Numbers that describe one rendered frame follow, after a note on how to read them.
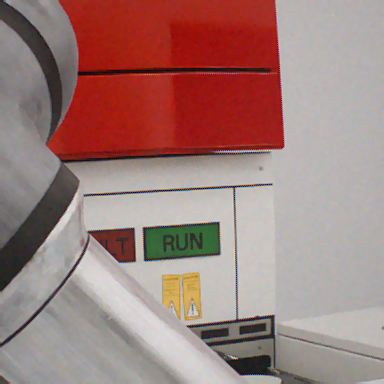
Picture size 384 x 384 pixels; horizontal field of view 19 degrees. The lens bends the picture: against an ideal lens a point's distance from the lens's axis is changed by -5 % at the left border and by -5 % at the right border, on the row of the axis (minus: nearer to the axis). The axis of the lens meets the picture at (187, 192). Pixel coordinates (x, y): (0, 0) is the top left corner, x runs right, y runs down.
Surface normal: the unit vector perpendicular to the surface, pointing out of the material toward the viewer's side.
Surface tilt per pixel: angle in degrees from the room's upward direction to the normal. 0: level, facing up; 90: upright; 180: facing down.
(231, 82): 90
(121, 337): 77
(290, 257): 90
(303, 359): 90
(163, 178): 90
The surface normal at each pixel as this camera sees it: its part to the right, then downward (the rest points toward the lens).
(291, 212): 0.42, 0.04
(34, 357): -0.10, 0.41
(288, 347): -0.91, 0.05
